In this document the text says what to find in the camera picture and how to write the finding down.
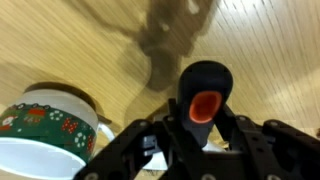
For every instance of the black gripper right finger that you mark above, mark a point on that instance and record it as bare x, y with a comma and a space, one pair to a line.
273, 151

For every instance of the green white christmas mug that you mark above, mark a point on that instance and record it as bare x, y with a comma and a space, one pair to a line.
49, 132

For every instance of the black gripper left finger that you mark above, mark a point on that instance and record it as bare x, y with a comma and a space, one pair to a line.
135, 147

